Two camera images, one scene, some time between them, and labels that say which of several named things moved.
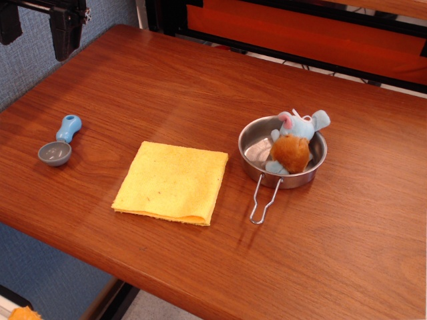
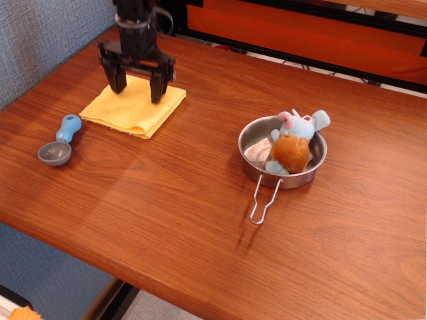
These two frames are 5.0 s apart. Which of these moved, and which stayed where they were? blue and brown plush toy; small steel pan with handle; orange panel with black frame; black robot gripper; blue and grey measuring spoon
Moved: black robot gripper
Stayed: orange panel with black frame; blue and brown plush toy; small steel pan with handle; blue and grey measuring spoon
